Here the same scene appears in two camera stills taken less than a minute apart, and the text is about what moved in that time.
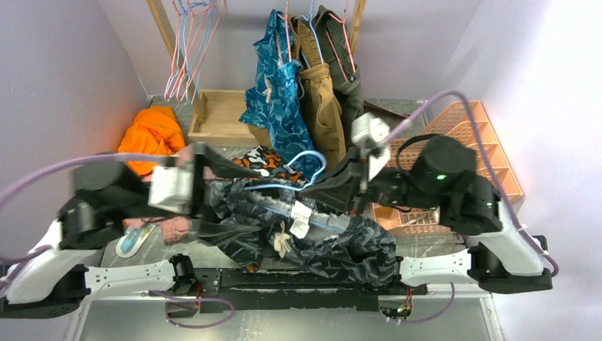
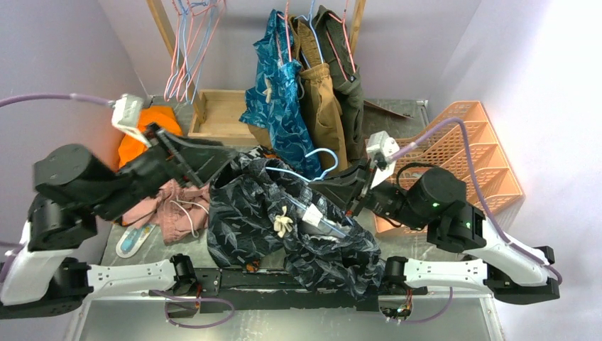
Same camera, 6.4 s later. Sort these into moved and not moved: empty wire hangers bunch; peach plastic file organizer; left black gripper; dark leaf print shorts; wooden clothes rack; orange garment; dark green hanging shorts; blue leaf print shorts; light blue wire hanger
Moved: dark leaf print shorts; light blue wire hanger; left black gripper
Not moved: dark green hanging shorts; orange garment; wooden clothes rack; peach plastic file organizer; blue leaf print shorts; empty wire hangers bunch
